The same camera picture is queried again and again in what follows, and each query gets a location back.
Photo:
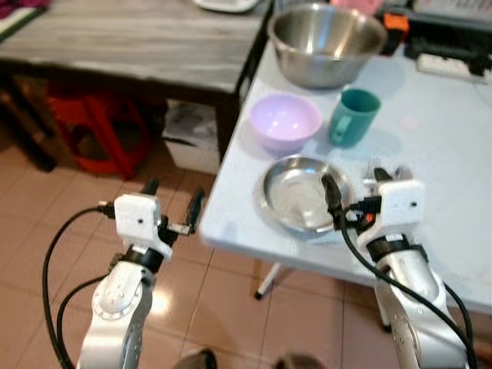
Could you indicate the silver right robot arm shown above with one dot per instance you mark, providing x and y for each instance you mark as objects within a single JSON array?
[{"x": 415, "y": 296}]

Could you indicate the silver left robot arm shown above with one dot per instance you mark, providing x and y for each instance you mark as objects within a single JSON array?
[{"x": 115, "y": 307}]

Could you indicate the shallow steel plate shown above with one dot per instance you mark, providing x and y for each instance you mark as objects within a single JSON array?
[{"x": 296, "y": 192}]

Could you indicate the teal plastic mug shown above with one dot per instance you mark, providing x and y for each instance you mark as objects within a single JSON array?
[{"x": 354, "y": 119}]

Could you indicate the white storage box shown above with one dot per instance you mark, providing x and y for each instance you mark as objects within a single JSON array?
[{"x": 192, "y": 138}]

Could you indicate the red plastic stool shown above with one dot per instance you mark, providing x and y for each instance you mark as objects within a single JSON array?
[{"x": 100, "y": 131}]

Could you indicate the lilac plastic bowl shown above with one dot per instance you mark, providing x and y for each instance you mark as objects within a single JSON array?
[{"x": 284, "y": 123}]

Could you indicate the white folding table leg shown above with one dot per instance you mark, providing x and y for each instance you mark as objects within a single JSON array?
[{"x": 267, "y": 281}]

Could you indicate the white power strip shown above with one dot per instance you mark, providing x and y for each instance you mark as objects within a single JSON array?
[{"x": 446, "y": 65}]

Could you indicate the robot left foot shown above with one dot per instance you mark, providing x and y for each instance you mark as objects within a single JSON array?
[{"x": 196, "y": 360}]

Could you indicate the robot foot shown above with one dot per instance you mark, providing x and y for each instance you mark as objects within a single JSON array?
[
  {"x": 300, "y": 362},
  {"x": 196, "y": 360}
]

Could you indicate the large steel mixing bowl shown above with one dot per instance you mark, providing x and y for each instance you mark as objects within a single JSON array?
[{"x": 327, "y": 46}]

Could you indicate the grey wood-top table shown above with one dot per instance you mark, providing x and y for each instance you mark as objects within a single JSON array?
[{"x": 131, "y": 42}]

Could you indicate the black and orange tool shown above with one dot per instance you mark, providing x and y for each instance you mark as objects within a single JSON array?
[{"x": 438, "y": 34}]

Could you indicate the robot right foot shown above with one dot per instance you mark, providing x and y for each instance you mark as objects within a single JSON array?
[{"x": 300, "y": 362}]

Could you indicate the pink cloth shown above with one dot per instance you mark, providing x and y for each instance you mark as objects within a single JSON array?
[{"x": 357, "y": 6}]

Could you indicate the white plastic basket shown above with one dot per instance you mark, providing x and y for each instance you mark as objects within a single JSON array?
[{"x": 453, "y": 8}]

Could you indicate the white dish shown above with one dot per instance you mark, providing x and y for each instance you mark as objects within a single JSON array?
[{"x": 227, "y": 4}]

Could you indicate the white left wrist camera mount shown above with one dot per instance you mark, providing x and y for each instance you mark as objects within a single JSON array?
[{"x": 138, "y": 219}]

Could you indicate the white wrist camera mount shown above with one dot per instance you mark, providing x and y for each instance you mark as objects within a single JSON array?
[
  {"x": 138, "y": 219},
  {"x": 401, "y": 206}
]

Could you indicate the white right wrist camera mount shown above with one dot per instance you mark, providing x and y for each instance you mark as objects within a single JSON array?
[{"x": 401, "y": 206}]

